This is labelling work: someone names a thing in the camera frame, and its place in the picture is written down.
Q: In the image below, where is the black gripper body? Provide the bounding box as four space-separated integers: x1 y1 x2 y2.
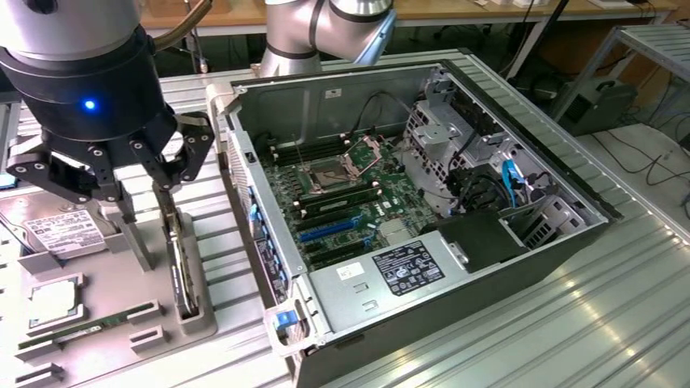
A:
0 26 180 167

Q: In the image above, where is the graphics card with black fan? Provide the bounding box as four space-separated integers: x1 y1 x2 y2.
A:
154 179 200 321

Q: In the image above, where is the hard disk with blue carrier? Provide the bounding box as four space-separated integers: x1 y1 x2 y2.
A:
0 197 112 260

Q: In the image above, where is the thin metal locking lever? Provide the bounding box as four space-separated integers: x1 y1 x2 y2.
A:
293 134 310 167

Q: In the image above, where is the black RAM slot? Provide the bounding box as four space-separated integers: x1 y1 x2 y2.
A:
273 146 347 166
271 138 347 158

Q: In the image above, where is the CPU socket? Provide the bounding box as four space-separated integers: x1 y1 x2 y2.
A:
306 160 358 192

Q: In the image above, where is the grey plastic parts rack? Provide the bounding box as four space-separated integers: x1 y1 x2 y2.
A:
0 177 222 385

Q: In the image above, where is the installed green RAM stick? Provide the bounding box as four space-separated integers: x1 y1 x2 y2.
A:
299 186 382 216

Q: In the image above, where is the silver CPU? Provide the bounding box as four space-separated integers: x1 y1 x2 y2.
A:
28 280 82 325

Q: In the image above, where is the blue expansion slot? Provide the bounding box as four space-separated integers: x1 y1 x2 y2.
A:
298 225 353 244

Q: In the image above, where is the metal socket cover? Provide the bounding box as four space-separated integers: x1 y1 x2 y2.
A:
343 135 387 174

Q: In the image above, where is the black expansion slot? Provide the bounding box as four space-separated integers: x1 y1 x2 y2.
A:
309 240 369 264

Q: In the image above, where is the loose green RAM stick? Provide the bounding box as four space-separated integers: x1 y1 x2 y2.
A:
18 302 156 351

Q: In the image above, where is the green motherboard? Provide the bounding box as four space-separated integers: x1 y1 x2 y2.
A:
258 133 439 272

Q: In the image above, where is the silver chipset heat sink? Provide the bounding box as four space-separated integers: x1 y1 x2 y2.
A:
375 221 421 240

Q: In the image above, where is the perforated metal disk bay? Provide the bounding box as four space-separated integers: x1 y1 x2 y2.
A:
402 99 519 204

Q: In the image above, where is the grey power supply with label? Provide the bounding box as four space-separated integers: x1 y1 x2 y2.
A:
306 238 471 336

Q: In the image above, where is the black plastic air shroud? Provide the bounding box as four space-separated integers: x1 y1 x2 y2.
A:
435 211 530 275

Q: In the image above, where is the open black PC case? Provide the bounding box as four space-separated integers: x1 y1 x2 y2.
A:
207 58 621 388

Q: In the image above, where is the long wooden desk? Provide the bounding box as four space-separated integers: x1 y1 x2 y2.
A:
138 0 678 80

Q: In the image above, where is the black box device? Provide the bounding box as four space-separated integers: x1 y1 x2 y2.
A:
558 78 638 137

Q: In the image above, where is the metal slat side table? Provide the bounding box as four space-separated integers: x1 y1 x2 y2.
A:
579 23 690 131

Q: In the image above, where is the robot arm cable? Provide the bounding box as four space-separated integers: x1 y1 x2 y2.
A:
152 0 212 74

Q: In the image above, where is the black wire bundle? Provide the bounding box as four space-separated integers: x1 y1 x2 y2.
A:
449 168 513 216

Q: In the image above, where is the blue wire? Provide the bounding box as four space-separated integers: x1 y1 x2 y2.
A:
499 158 523 210

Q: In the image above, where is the black floor cable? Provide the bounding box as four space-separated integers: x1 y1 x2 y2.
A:
590 131 690 185

